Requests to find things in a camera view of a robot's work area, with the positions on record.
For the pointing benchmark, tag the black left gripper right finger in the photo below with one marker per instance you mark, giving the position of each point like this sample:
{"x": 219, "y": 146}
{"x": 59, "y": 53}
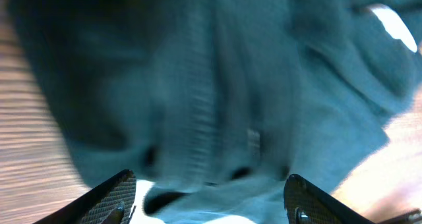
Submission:
{"x": 305, "y": 203}

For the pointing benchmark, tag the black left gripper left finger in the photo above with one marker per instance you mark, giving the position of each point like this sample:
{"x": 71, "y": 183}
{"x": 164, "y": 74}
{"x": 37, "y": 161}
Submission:
{"x": 110, "y": 202}

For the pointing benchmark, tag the black t-shirt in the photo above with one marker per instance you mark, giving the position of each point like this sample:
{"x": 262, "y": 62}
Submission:
{"x": 217, "y": 102}

